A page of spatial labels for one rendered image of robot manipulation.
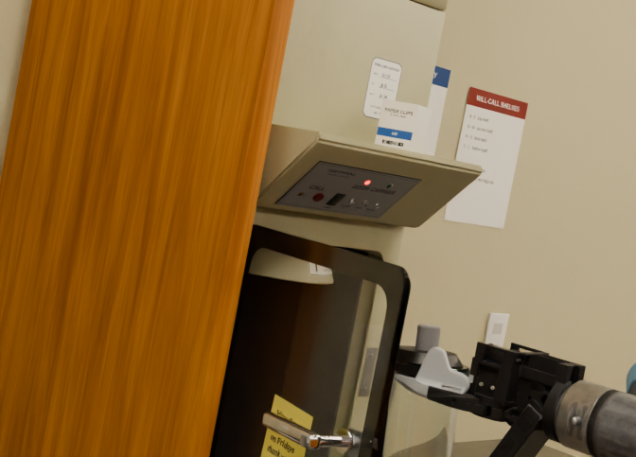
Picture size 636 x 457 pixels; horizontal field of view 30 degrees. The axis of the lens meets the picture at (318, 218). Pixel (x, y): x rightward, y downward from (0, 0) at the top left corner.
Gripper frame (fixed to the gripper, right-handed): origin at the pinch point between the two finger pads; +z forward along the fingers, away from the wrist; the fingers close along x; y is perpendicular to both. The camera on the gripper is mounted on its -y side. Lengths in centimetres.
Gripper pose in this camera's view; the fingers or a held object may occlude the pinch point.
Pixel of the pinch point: (426, 382)
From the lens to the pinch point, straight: 145.1
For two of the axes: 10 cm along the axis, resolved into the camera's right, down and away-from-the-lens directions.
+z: -7.0, -1.6, 6.9
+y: 1.8, -9.8, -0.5
